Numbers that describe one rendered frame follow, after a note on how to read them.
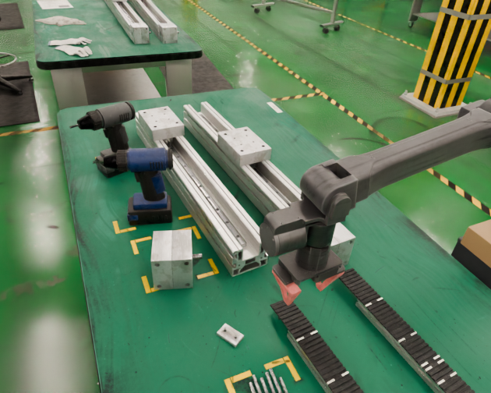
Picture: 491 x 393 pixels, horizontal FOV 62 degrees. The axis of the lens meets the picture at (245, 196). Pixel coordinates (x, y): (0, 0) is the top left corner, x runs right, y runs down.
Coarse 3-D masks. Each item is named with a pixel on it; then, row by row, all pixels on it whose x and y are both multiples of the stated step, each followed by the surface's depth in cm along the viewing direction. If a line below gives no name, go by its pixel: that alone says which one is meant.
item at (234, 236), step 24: (168, 144) 138; (168, 168) 127; (192, 168) 129; (192, 192) 112; (216, 192) 115; (216, 216) 104; (240, 216) 105; (216, 240) 103; (240, 240) 102; (240, 264) 98; (264, 264) 103
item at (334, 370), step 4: (336, 364) 79; (340, 364) 78; (328, 368) 78; (332, 368) 78; (336, 368) 78; (340, 368) 78; (344, 368) 78; (320, 372) 77; (324, 372) 77; (328, 372) 77; (332, 372) 77; (336, 372) 77; (340, 372) 77; (324, 376) 76; (328, 376) 76; (332, 376) 76; (324, 380) 76; (328, 380) 76
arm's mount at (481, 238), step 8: (480, 224) 112; (488, 224) 112; (472, 232) 110; (480, 232) 109; (488, 232) 109; (464, 240) 113; (472, 240) 110; (480, 240) 108; (488, 240) 106; (472, 248) 111; (480, 248) 109; (488, 248) 106; (480, 256) 109; (488, 256) 107; (488, 264) 107
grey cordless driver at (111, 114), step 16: (96, 112) 119; (112, 112) 121; (128, 112) 124; (80, 128) 118; (96, 128) 120; (112, 128) 124; (112, 144) 128; (128, 144) 132; (96, 160) 131; (112, 176) 130
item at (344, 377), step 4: (344, 372) 77; (348, 372) 77; (336, 376) 77; (340, 376) 76; (344, 376) 77; (348, 376) 77; (332, 380) 76; (336, 380) 76; (340, 380) 76; (344, 380) 76; (348, 380) 76; (328, 384) 75; (332, 384) 75; (336, 384) 75; (340, 384) 75; (332, 388) 74; (336, 388) 75
